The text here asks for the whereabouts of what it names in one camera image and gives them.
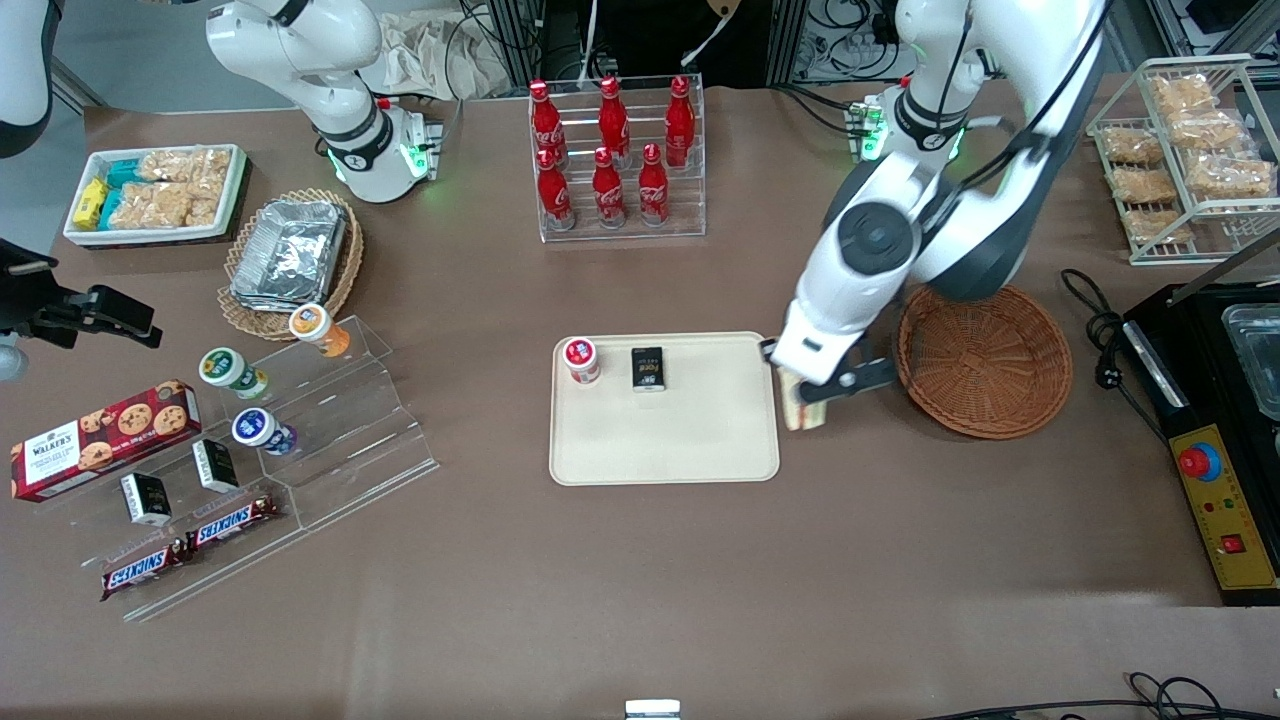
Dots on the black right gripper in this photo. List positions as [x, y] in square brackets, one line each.
[42, 312]

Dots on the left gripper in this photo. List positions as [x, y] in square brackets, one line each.
[766, 347]

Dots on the triangular sandwich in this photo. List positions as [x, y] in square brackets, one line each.
[805, 416]

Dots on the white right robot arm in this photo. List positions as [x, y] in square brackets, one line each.
[300, 40]

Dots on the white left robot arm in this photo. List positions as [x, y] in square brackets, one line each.
[1020, 60]

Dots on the beige plastic tray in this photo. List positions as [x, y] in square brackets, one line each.
[700, 430]

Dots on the round brown wicker basket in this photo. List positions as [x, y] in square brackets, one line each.
[985, 365]

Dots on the light woven wicker basket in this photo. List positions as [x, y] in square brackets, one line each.
[345, 280]

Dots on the green yogurt cup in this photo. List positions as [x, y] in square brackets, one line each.
[225, 368]

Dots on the teal snack packet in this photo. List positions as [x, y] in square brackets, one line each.
[110, 205]
[125, 173]

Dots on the rice cracker snack pack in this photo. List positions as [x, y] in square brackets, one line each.
[190, 165]
[165, 205]

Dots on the red Walkers cookie box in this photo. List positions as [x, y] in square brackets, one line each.
[100, 440]

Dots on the yellow snack packet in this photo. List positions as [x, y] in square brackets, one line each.
[90, 203]

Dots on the small black snack box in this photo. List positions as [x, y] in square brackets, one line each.
[215, 465]
[648, 368]
[145, 498]

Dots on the white rectangular snack bin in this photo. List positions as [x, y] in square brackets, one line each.
[232, 195]

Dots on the blue yogurt cup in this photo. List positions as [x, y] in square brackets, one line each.
[255, 428]

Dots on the aluminium foil container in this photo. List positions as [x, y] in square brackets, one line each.
[290, 255]

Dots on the orange yogurt cup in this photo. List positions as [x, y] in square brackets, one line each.
[312, 325]

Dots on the Snickers chocolate bar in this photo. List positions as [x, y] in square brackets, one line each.
[145, 570]
[230, 522]

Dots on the red lid yogurt cup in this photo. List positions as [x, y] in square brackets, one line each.
[581, 357]

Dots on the clear acrylic bottle rack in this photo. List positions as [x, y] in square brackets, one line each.
[620, 235]

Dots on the red cola bottle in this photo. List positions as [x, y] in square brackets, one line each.
[653, 192]
[546, 115]
[608, 195]
[612, 115]
[555, 195]
[680, 120]

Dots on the clear acrylic stepped shelf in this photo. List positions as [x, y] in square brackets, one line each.
[360, 440]

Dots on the bagged rice cracker pack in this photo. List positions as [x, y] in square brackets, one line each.
[1145, 186]
[1180, 95]
[1210, 130]
[1158, 226]
[1130, 146]
[1230, 175]

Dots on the small silver metal object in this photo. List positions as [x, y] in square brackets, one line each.
[652, 710]

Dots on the black countertop appliance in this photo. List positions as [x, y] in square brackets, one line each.
[1195, 340]

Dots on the beige cloth bag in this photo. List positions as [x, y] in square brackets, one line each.
[430, 55]

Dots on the yellow emergency stop box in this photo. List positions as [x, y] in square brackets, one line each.
[1225, 510]

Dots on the clear plastic container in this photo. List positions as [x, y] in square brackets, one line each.
[1258, 355]

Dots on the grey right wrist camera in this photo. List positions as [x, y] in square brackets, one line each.
[10, 358]

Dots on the aluminium frame rack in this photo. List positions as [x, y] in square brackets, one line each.
[520, 40]

